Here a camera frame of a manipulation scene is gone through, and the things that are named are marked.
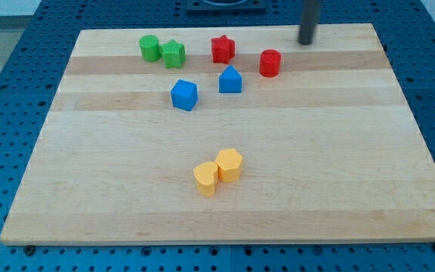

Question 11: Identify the red star block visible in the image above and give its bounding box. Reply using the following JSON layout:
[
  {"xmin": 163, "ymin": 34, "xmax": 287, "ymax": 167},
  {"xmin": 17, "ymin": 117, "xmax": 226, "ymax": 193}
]
[{"xmin": 211, "ymin": 35, "xmax": 236, "ymax": 64}]

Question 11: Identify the green star block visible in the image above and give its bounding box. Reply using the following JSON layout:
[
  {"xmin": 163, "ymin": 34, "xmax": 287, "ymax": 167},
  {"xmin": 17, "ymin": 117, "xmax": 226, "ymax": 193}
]
[{"xmin": 160, "ymin": 39, "xmax": 186, "ymax": 69}]

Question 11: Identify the light wooden board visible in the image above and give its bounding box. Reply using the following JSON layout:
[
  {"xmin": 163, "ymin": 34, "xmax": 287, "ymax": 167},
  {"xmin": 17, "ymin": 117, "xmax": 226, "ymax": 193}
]
[{"xmin": 0, "ymin": 23, "xmax": 435, "ymax": 246}]

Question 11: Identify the yellow hexagon block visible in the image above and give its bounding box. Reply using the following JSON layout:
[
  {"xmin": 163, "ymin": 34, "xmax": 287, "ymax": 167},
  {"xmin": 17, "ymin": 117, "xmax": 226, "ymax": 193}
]
[{"xmin": 215, "ymin": 148, "xmax": 243, "ymax": 183}]

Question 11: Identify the yellow heart block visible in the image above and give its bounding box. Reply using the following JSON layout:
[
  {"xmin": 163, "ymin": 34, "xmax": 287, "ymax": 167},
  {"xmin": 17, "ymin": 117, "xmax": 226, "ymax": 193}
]
[{"xmin": 193, "ymin": 162, "xmax": 218, "ymax": 197}]

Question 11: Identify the blue cube block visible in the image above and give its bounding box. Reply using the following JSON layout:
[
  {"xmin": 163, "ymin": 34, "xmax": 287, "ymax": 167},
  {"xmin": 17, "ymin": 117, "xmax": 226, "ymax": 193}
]
[{"xmin": 171, "ymin": 79, "xmax": 198, "ymax": 111}]

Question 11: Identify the blue pentagon house block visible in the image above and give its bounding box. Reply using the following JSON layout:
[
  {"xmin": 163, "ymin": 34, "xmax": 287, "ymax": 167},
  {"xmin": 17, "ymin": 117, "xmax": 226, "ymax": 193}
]
[{"xmin": 218, "ymin": 65, "xmax": 242, "ymax": 93}]

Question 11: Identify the red cylinder block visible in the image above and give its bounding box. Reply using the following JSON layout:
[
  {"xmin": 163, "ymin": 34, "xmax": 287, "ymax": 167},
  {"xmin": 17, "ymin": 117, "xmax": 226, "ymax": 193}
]
[{"xmin": 259, "ymin": 49, "xmax": 282, "ymax": 78}]

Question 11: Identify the green cylinder block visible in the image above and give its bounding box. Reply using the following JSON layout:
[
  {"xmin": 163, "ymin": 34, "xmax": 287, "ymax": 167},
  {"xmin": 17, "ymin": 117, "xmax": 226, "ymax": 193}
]
[{"xmin": 139, "ymin": 35, "xmax": 162, "ymax": 62}]

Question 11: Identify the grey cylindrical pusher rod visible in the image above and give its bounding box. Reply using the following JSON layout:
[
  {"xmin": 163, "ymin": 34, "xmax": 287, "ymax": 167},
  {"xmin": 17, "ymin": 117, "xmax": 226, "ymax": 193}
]
[{"xmin": 298, "ymin": 0, "xmax": 322, "ymax": 45}]

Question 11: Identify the dark robot base mount plate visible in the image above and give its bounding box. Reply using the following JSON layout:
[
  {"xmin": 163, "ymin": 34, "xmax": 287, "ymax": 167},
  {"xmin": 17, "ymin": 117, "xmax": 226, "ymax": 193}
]
[{"xmin": 185, "ymin": 0, "xmax": 267, "ymax": 14}]

